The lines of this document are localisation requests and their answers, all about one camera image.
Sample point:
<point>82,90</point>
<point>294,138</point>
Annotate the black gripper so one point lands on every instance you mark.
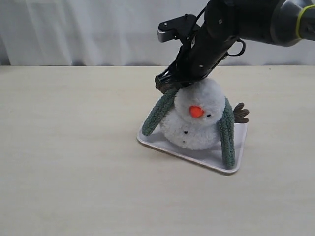
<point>196,62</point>

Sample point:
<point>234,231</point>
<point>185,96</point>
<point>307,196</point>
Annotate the white plush snowman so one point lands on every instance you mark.
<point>193,121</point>

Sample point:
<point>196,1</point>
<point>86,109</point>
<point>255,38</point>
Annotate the green fuzzy scarf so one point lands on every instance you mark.
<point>226,127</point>

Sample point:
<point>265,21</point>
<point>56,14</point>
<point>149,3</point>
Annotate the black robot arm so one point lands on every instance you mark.
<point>275,22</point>

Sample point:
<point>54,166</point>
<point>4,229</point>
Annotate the white rectangular tray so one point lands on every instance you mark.
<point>209,158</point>

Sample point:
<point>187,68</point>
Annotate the white backdrop curtain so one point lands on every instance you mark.
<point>113,33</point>

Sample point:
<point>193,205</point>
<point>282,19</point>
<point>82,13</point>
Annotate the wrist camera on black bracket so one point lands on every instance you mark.
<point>180,28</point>

